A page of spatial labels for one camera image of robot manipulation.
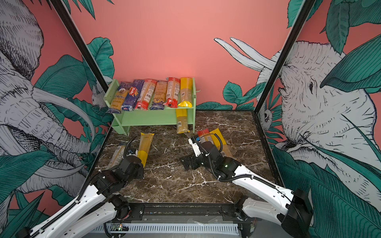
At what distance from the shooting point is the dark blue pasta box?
32.5 inches

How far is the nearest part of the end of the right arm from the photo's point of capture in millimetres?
546

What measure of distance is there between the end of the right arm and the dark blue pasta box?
0.41 meters
